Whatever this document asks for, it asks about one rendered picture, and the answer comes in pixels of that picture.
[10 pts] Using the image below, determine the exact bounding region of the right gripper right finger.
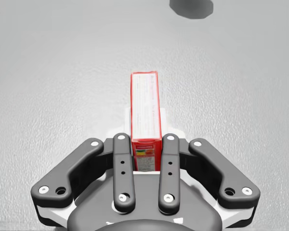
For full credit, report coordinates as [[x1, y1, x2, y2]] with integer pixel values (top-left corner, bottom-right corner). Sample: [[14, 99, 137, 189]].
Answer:
[[158, 107, 261, 215]]

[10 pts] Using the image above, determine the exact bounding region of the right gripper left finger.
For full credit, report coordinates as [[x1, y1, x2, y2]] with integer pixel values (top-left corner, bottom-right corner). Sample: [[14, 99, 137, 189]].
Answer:
[[30, 105, 137, 214]]

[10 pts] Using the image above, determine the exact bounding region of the red and white carton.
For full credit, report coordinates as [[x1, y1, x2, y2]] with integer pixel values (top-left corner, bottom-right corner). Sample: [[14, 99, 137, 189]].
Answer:
[[131, 70, 163, 172]]

